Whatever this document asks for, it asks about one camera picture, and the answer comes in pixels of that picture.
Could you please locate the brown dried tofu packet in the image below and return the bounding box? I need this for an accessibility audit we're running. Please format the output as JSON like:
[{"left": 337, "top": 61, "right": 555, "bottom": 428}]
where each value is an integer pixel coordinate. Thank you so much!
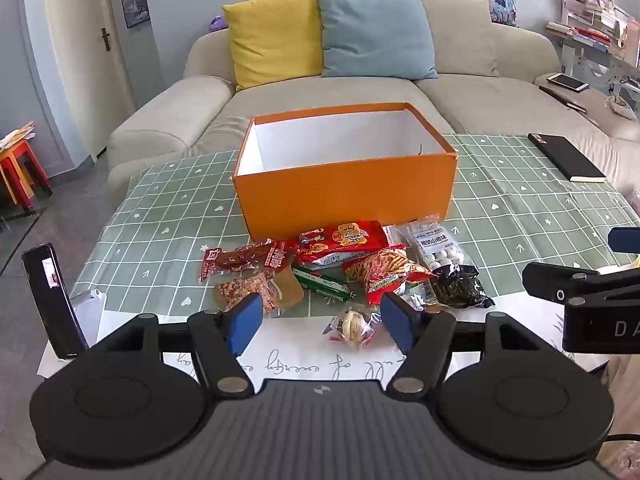
[{"left": 213, "top": 269, "right": 305, "bottom": 318}]

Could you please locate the white door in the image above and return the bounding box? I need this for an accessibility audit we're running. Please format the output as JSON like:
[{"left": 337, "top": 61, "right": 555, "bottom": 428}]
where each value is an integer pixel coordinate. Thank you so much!
[{"left": 44, "top": 0, "right": 137, "bottom": 157}]

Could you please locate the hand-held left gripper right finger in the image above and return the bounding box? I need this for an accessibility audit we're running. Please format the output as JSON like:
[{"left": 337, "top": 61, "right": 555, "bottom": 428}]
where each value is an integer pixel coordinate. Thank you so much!
[{"left": 380, "top": 290, "right": 552, "bottom": 395}]

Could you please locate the stick snack bag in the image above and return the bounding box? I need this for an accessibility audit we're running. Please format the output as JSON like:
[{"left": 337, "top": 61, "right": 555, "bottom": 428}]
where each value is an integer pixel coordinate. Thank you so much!
[{"left": 344, "top": 246, "right": 439, "bottom": 307}]

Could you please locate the black smartphone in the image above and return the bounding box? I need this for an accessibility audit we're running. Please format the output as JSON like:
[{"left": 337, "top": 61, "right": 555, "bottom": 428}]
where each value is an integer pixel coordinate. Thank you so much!
[{"left": 21, "top": 243, "right": 89, "bottom": 360}]

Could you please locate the white smartphone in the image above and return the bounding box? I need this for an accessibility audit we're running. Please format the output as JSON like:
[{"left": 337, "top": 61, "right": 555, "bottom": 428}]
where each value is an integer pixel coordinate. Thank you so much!
[{"left": 546, "top": 72, "right": 590, "bottom": 94}]

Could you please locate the green checked tablecloth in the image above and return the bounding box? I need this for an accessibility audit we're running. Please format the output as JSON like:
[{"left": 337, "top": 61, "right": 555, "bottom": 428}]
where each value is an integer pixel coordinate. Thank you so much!
[{"left": 69, "top": 132, "right": 640, "bottom": 322}]

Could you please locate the beige sofa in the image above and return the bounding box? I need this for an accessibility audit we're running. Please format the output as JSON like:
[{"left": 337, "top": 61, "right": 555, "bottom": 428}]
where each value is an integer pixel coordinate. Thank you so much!
[{"left": 107, "top": 0, "right": 640, "bottom": 212}]

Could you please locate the yellow pillow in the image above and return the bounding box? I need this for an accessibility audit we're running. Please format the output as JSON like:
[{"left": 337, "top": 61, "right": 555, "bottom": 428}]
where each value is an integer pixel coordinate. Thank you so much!
[{"left": 221, "top": 0, "right": 327, "bottom": 92}]

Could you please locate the green snack packet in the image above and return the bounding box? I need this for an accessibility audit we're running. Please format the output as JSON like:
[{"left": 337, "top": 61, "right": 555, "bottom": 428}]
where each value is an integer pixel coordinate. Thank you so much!
[{"left": 291, "top": 266, "right": 354, "bottom": 302}]

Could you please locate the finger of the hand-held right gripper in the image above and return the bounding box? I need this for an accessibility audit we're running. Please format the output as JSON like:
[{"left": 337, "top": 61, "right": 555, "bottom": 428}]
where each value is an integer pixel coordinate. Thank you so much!
[
  {"left": 521, "top": 261, "right": 640, "bottom": 307},
  {"left": 607, "top": 227, "right": 640, "bottom": 255}
]

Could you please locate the blue pillow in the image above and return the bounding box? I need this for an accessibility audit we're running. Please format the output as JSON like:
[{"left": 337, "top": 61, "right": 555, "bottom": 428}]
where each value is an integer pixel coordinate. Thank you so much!
[{"left": 316, "top": 0, "right": 440, "bottom": 81}]

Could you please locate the dark seaweed snack packet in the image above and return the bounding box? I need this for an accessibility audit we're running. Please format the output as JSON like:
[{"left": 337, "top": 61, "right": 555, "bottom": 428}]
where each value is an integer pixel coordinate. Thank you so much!
[{"left": 431, "top": 265, "right": 496, "bottom": 310}]

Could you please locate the small pastry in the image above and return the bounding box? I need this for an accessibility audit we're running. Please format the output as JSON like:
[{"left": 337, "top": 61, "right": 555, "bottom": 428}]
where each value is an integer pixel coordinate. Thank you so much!
[{"left": 322, "top": 305, "right": 384, "bottom": 354}]

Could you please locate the orange cardboard box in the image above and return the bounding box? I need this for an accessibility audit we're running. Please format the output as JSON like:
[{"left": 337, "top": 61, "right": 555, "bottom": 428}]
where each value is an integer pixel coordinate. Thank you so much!
[{"left": 231, "top": 102, "right": 459, "bottom": 242}]

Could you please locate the small beige pouch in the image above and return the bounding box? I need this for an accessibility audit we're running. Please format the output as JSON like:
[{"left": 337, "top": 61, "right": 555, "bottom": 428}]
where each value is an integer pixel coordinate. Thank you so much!
[{"left": 604, "top": 93, "right": 640, "bottom": 121}]

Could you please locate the clear bag of white balls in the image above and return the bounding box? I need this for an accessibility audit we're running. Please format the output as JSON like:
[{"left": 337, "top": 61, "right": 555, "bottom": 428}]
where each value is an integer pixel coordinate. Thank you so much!
[{"left": 388, "top": 215, "right": 474, "bottom": 276}]

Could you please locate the red snack bag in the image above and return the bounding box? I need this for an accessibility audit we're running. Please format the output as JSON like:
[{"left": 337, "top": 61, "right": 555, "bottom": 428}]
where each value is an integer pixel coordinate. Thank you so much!
[{"left": 294, "top": 220, "right": 397, "bottom": 267}]

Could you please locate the beige pillow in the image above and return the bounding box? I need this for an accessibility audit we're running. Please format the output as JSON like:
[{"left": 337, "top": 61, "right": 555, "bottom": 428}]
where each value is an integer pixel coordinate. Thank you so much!
[{"left": 400, "top": 0, "right": 501, "bottom": 79}]

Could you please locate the red plastic stool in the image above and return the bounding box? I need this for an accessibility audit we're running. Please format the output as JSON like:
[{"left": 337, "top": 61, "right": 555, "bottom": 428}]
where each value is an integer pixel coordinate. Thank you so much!
[{"left": 0, "top": 140, "right": 54, "bottom": 212}]

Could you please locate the white shelf rack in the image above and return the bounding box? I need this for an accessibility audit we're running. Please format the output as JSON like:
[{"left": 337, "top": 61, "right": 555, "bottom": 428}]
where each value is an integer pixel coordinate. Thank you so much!
[{"left": 545, "top": 0, "right": 640, "bottom": 107}]

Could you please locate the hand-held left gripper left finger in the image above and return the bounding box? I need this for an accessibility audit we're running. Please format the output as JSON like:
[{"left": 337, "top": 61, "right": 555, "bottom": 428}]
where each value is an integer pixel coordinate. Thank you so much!
[{"left": 90, "top": 292, "right": 264, "bottom": 395}]

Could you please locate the white phone stand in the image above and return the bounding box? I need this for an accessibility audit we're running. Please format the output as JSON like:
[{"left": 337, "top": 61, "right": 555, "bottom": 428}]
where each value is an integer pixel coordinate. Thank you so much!
[{"left": 70, "top": 290, "right": 107, "bottom": 349}]

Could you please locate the stack of papers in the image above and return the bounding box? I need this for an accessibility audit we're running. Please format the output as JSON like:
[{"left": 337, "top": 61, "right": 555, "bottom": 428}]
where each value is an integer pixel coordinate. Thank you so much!
[{"left": 0, "top": 120, "right": 37, "bottom": 152}]

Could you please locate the white handwritten paper sheet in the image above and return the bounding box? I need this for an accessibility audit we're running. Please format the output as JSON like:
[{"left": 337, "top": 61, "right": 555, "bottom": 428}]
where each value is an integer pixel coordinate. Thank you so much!
[{"left": 37, "top": 304, "right": 567, "bottom": 387}]

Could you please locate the black notebook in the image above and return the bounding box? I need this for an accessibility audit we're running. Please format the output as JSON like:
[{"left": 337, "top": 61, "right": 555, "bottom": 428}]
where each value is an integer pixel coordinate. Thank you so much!
[{"left": 527, "top": 132, "right": 608, "bottom": 183}]

